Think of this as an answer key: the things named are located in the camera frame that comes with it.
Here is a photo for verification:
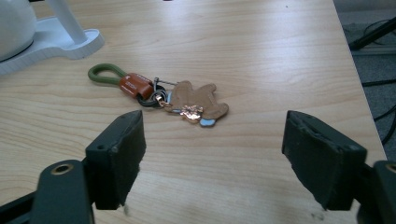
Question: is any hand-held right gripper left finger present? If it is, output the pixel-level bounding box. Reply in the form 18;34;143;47
82;109;148;211

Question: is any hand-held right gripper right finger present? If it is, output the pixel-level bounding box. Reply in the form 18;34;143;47
281;109;368;212

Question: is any keychain with tan charm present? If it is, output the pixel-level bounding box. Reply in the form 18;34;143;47
87;63;230;128

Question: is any white flat stand base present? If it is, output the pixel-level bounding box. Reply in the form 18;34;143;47
0;0;106;76

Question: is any black stand leg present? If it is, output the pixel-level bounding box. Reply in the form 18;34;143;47
348;17;396;51

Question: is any white round dome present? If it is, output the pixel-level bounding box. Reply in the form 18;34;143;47
0;0;37;62

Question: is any black cable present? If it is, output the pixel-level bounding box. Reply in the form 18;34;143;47
381;115;396;146
373;104;396;122
361;78;396;88

